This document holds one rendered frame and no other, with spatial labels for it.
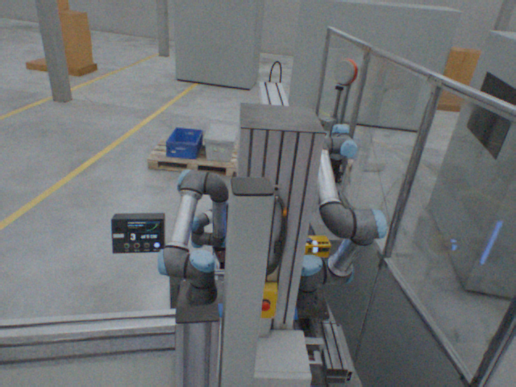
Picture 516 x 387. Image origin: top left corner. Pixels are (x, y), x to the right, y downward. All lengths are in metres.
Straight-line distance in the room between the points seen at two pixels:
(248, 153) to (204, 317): 0.71
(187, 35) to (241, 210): 9.40
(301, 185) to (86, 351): 0.83
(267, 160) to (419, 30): 6.77
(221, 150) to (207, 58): 4.60
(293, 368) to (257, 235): 1.08
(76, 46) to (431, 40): 7.13
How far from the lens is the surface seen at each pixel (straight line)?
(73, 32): 10.21
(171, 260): 1.89
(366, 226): 1.59
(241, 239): 0.48
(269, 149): 1.19
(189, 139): 6.05
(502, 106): 1.79
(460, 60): 10.16
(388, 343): 2.63
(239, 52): 9.54
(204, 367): 0.66
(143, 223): 2.18
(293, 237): 1.36
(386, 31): 7.77
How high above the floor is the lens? 2.42
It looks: 29 degrees down
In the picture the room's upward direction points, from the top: 6 degrees clockwise
